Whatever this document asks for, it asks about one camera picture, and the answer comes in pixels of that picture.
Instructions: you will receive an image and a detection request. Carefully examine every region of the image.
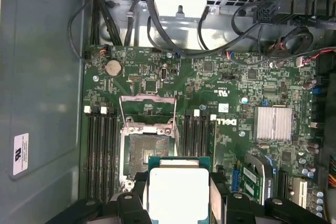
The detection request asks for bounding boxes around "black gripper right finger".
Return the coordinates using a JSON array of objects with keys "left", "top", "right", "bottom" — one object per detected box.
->
[{"left": 209, "top": 168, "right": 328, "bottom": 224}]

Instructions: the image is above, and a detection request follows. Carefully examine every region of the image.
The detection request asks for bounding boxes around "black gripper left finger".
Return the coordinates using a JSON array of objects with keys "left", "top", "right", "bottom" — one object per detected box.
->
[{"left": 47, "top": 171, "right": 152, "bottom": 224}]

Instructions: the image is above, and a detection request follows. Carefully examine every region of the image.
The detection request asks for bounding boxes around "silver CPU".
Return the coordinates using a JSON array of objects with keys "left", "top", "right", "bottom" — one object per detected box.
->
[{"left": 148, "top": 155, "right": 211, "bottom": 224}]

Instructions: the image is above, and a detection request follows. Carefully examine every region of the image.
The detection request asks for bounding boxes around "metal socket cover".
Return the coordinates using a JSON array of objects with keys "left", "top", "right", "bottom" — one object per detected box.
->
[{"left": 118, "top": 94, "right": 177, "bottom": 133}]

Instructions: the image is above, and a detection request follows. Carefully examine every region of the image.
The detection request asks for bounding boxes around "CPU socket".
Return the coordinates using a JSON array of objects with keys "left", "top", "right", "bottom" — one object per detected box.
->
[{"left": 119, "top": 119, "right": 179, "bottom": 198}]

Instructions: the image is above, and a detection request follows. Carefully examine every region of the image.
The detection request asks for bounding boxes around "blue expansion slot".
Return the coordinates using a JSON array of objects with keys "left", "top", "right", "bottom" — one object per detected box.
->
[{"left": 230, "top": 165, "right": 242, "bottom": 193}]

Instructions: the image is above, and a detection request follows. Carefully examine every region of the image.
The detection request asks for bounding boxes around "black graphics card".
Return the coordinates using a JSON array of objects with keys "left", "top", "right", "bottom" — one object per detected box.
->
[{"left": 241, "top": 153, "right": 279, "bottom": 206}]

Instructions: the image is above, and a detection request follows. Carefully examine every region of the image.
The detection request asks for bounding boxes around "black expansion slot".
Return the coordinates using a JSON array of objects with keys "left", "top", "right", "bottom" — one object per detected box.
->
[{"left": 278, "top": 170, "right": 289, "bottom": 196}]

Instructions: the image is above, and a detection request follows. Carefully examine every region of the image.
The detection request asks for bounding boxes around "white expansion slot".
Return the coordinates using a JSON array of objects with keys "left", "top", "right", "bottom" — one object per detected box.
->
[{"left": 293, "top": 177, "right": 307, "bottom": 209}]

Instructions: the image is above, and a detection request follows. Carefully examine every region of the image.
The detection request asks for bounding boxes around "green RAM stick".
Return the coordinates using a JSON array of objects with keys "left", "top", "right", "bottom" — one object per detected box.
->
[{"left": 209, "top": 118, "right": 217, "bottom": 165}]

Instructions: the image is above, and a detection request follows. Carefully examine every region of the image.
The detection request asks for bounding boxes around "silver chipset heatsink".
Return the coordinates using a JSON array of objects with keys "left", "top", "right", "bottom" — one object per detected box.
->
[{"left": 256, "top": 105, "right": 293, "bottom": 141}]

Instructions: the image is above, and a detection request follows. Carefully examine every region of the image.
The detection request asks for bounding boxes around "green motherboard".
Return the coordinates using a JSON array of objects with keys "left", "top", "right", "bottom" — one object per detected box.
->
[{"left": 80, "top": 44, "right": 330, "bottom": 224}]

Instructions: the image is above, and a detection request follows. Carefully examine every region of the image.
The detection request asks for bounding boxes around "silver internal USB port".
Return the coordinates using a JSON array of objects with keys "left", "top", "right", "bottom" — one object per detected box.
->
[{"left": 159, "top": 63, "right": 168, "bottom": 81}]

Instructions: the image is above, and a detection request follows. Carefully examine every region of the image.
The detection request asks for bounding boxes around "round coin battery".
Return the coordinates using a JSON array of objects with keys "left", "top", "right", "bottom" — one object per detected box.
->
[{"left": 106, "top": 59, "right": 123, "bottom": 77}]

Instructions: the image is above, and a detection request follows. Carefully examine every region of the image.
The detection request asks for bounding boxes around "black PC case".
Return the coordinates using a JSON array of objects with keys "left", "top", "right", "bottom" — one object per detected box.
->
[{"left": 0, "top": 0, "right": 336, "bottom": 224}]

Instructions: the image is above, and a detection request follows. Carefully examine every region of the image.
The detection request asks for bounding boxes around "black power plug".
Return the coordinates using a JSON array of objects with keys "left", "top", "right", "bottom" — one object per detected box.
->
[{"left": 256, "top": 2, "right": 274, "bottom": 24}]

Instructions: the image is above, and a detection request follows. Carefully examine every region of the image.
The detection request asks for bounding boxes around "metal drive cage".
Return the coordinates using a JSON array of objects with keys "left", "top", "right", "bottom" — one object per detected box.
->
[{"left": 86, "top": 0, "right": 265, "bottom": 50}]

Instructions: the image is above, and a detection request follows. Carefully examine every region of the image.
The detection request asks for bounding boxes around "grey sleeved wire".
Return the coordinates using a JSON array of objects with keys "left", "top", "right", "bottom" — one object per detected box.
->
[{"left": 125, "top": 0, "right": 148, "bottom": 49}]

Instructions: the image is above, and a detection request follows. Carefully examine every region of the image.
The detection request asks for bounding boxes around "thin black wire loop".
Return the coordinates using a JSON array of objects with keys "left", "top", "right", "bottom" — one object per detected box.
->
[{"left": 197, "top": 5, "right": 212, "bottom": 51}]

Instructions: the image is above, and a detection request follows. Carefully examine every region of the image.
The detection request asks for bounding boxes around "black wire bundle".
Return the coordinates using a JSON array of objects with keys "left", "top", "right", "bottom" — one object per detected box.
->
[{"left": 91, "top": 0, "right": 124, "bottom": 48}]

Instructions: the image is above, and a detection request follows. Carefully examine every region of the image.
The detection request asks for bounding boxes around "black ferrite ring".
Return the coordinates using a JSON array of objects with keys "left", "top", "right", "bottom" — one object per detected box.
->
[{"left": 283, "top": 25, "right": 313, "bottom": 52}]

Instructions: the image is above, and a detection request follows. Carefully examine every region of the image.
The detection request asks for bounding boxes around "thin black fan wire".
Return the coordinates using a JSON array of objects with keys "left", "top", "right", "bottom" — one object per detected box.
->
[{"left": 67, "top": 0, "right": 106, "bottom": 63}]

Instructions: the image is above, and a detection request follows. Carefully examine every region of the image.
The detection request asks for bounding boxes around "thick black data wire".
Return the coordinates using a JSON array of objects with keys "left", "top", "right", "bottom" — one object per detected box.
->
[{"left": 144, "top": 0, "right": 266, "bottom": 58}]

